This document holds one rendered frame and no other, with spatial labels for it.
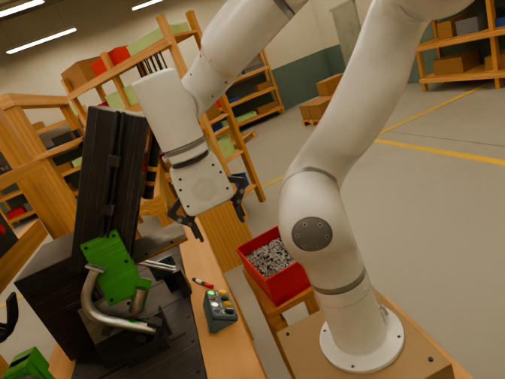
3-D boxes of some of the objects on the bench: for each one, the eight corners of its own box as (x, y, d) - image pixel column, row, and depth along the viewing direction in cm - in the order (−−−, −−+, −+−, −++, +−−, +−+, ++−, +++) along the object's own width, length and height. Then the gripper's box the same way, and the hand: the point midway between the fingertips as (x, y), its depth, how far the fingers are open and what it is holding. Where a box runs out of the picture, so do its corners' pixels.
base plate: (179, 243, 176) (177, 239, 176) (219, 432, 74) (216, 426, 73) (102, 280, 169) (100, 276, 169) (28, 545, 67) (22, 540, 66)
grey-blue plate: (185, 282, 134) (170, 253, 129) (186, 284, 132) (171, 255, 127) (164, 293, 132) (147, 264, 128) (164, 295, 130) (147, 266, 126)
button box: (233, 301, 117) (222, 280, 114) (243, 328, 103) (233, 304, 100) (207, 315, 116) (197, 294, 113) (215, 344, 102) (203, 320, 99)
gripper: (225, 134, 69) (254, 207, 74) (145, 168, 66) (181, 241, 71) (233, 137, 62) (264, 217, 67) (144, 176, 59) (185, 256, 65)
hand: (220, 225), depth 69 cm, fingers open, 8 cm apart
